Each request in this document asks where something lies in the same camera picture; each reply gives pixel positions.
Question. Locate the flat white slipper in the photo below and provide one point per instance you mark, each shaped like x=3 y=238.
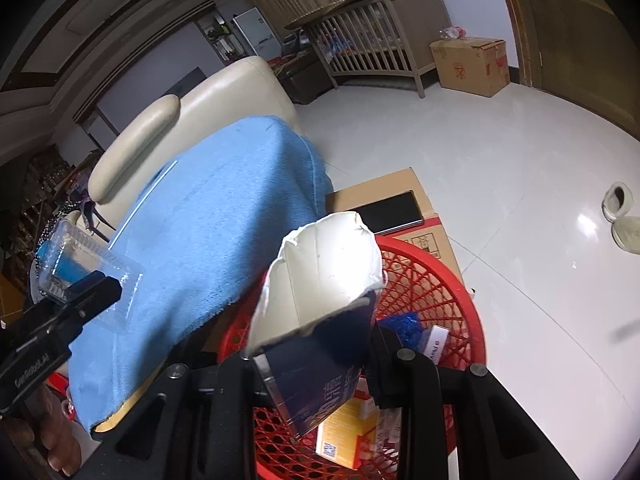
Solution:
x=626 y=234

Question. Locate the red yellow white box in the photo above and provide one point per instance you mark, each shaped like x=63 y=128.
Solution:
x=348 y=436

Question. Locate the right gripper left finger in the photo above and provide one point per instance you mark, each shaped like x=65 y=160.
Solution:
x=190 y=424

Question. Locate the white purple medicine box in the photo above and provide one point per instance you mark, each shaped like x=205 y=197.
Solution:
x=432 y=342

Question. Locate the clear plastic tray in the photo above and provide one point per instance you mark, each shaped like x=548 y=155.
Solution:
x=128 y=273

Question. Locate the dark blue torn carton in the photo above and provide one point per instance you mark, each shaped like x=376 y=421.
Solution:
x=314 y=318

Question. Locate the cream leather sofa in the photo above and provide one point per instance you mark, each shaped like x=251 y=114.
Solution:
x=172 y=125

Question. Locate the flat cardboard box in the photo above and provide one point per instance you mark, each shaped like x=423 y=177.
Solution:
x=431 y=237

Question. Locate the white thin rod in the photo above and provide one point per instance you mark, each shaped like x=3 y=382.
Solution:
x=143 y=196

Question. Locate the red plastic mesh basket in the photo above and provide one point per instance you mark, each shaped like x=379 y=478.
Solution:
x=418 y=283

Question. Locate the brown cardboard box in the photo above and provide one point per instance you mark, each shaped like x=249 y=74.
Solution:
x=472 y=65

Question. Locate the black tablet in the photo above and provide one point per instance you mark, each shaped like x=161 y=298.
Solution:
x=391 y=215

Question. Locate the blue plastic bag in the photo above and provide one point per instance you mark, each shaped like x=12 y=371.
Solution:
x=407 y=327

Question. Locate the blue table cloth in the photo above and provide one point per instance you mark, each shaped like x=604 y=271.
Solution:
x=202 y=238

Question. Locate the white refrigerator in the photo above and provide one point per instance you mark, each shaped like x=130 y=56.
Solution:
x=258 y=34

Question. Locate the person left hand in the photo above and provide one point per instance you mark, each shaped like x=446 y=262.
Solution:
x=48 y=444

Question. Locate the wooden baby crib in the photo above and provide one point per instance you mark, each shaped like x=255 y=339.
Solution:
x=376 y=38

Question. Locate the blue cylinder bottle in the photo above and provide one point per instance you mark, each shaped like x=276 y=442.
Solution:
x=63 y=263

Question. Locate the wooden door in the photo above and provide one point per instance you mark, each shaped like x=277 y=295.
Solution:
x=580 y=51

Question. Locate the upright white slipper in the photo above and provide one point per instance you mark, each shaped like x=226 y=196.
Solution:
x=617 y=201

